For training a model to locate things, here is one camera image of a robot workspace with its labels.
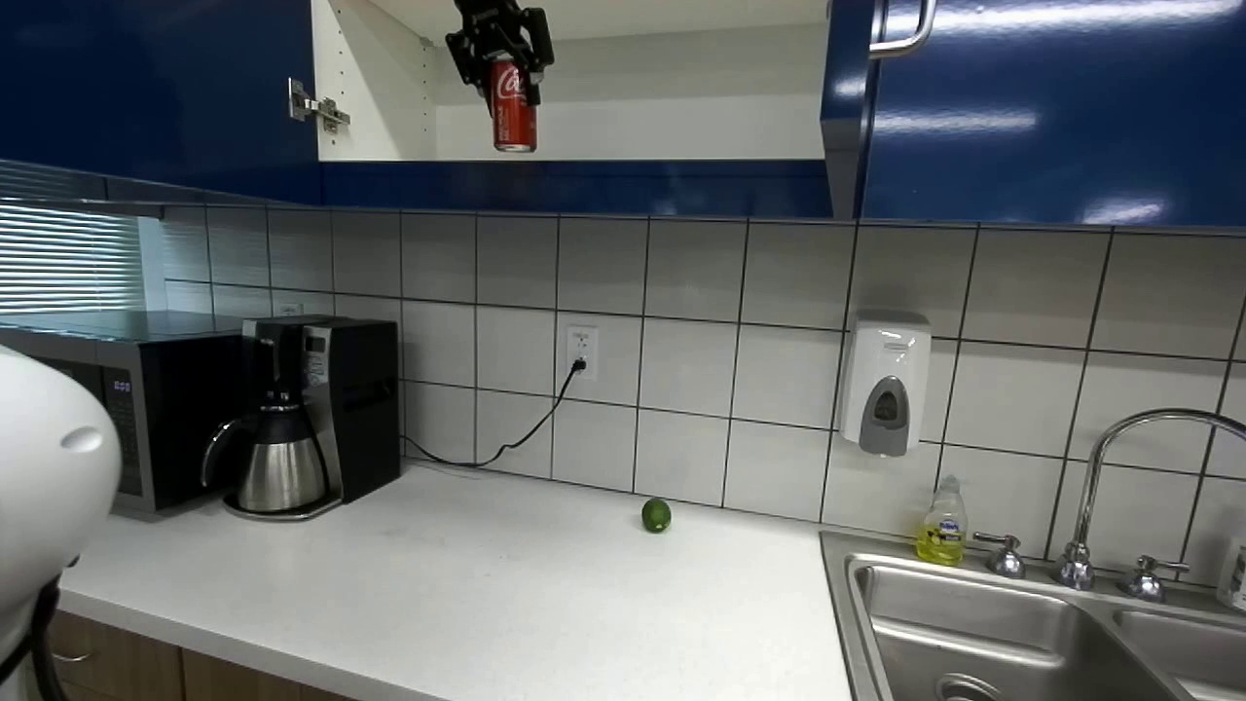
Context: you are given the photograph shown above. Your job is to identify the silver cupboard door handle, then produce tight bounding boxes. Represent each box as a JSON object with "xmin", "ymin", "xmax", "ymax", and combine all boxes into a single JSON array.
[{"xmin": 866, "ymin": 0, "xmax": 940, "ymax": 61}]

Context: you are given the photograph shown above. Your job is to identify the stainless steel double sink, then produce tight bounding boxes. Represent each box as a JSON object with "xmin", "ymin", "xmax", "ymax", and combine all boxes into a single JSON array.
[{"xmin": 815, "ymin": 526, "xmax": 1246, "ymax": 701}]

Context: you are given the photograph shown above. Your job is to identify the black robot base hose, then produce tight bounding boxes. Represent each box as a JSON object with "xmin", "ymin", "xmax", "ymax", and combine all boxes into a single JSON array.
[{"xmin": 0, "ymin": 576, "xmax": 79, "ymax": 701}]

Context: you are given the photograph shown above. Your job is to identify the black coffee maker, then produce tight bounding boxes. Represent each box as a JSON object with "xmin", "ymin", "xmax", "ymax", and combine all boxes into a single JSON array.
[{"xmin": 239, "ymin": 312, "xmax": 406, "ymax": 526}]

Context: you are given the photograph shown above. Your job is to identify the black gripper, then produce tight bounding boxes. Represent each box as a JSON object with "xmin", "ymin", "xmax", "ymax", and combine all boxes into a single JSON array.
[{"xmin": 439, "ymin": 0, "xmax": 562, "ymax": 94}]

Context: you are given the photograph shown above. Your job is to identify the white wall soap dispenser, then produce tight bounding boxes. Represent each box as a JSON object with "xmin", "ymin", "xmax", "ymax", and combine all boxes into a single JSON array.
[{"xmin": 834, "ymin": 309, "xmax": 934, "ymax": 458}]

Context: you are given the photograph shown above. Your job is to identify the chrome faucet tap handle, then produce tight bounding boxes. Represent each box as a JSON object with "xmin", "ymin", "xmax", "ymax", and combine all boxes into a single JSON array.
[
  {"xmin": 1120, "ymin": 552, "xmax": 1193, "ymax": 604},
  {"xmin": 973, "ymin": 531, "xmax": 1032, "ymax": 580}
]

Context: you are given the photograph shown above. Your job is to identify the blue cupboard door with handle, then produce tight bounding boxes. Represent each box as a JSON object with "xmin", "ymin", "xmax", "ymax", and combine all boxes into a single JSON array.
[{"xmin": 816, "ymin": 0, "xmax": 1246, "ymax": 235}]

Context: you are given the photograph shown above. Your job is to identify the black microwave oven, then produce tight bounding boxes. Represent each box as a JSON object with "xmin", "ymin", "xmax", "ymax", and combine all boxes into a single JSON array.
[{"xmin": 0, "ymin": 309, "xmax": 266, "ymax": 522}]

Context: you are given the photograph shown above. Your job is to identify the chrome gooseneck faucet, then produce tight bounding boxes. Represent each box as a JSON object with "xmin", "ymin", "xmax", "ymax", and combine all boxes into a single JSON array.
[{"xmin": 1054, "ymin": 405, "xmax": 1246, "ymax": 592}]

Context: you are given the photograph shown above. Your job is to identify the steel coffee carafe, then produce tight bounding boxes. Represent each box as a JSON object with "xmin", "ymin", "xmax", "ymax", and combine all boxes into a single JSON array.
[{"xmin": 197, "ymin": 387, "xmax": 337, "ymax": 519}]

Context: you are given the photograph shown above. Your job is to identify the red soda can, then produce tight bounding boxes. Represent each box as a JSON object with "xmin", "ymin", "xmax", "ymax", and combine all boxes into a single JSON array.
[{"xmin": 488, "ymin": 51, "xmax": 540, "ymax": 158}]

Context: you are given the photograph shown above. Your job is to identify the yellow dish soap bottle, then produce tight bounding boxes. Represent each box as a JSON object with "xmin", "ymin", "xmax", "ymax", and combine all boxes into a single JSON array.
[{"xmin": 910, "ymin": 473, "xmax": 973, "ymax": 570}]

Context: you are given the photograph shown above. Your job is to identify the white wall outlet with plug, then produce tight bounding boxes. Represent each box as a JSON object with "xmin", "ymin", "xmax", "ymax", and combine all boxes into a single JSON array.
[{"xmin": 558, "ymin": 318, "xmax": 607, "ymax": 392}]

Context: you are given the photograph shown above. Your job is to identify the black power cord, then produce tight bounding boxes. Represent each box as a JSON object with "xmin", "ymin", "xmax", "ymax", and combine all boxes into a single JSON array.
[{"xmin": 398, "ymin": 356, "xmax": 593, "ymax": 475}]

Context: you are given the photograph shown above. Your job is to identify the wooden lower cabinet drawers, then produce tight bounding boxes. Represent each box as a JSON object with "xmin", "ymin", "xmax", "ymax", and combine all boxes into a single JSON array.
[{"xmin": 18, "ymin": 606, "xmax": 357, "ymax": 701}]

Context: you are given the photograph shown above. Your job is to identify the metal cupboard door hinge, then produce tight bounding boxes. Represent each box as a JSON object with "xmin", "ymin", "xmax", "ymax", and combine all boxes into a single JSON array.
[{"xmin": 285, "ymin": 73, "xmax": 353, "ymax": 135}]

